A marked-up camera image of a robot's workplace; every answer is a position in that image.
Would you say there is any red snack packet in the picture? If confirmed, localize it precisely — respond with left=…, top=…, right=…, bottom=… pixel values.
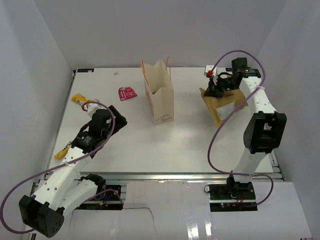
left=118, top=87, right=138, bottom=101

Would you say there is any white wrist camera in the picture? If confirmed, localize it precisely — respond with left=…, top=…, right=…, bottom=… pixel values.
left=204, top=65, right=217, bottom=78
left=81, top=98, right=103, bottom=118

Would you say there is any beige paper bag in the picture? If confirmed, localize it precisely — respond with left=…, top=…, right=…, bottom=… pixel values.
left=141, top=56, right=175, bottom=125

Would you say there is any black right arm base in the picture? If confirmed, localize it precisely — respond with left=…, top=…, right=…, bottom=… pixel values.
left=203, top=184, right=258, bottom=213

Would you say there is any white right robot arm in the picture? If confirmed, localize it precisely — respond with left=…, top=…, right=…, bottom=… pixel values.
left=204, top=57, right=287, bottom=204

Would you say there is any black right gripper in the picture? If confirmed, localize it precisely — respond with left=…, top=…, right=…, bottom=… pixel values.
left=204, top=74, right=238, bottom=99

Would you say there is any yellow candy bar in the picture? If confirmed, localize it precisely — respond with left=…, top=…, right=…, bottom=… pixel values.
left=54, top=141, right=72, bottom=160

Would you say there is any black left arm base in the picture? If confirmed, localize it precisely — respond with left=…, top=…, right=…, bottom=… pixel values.
left=77, top=173, right=123, bottom=211

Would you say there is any large brown snack bag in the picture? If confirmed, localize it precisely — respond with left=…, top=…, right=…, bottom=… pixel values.
left=199, top=88, right=246, bottom=128

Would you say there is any blue table label left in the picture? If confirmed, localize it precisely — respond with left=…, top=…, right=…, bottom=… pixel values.
left=76, top=68, right=95, bottom=73

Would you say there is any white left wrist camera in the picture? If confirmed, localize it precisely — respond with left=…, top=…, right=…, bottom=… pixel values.
left=81, top=98, right=103, bottom=118

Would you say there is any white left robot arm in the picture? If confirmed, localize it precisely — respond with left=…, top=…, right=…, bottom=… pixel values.
left=18, top=102, right=128, bottom=238

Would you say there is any yellow snack packet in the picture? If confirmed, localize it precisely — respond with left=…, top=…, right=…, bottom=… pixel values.
left=71, top=93, right=88, bottom=105

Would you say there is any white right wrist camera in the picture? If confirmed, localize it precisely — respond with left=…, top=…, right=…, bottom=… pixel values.
left=204, top=65, right=217, bottom=78

